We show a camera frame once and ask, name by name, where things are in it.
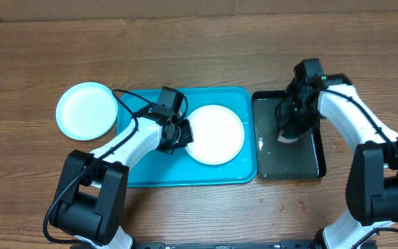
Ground green orange sponge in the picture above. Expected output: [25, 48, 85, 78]
[278, 129, 300, 144]

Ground white plate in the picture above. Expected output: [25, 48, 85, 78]
[186, 104, 245, 165]

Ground light blue plate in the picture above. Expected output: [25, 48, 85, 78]
[55, 82, 118, 140]

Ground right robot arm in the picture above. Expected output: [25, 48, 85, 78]
[274, 59, 398, 248]

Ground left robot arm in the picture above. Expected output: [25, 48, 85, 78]
[42, 86, 193, 249]

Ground black water tray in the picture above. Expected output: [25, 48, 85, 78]
[252, 91, 327, 181]

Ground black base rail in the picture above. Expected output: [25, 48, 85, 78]
[131, 239, 324, 249]

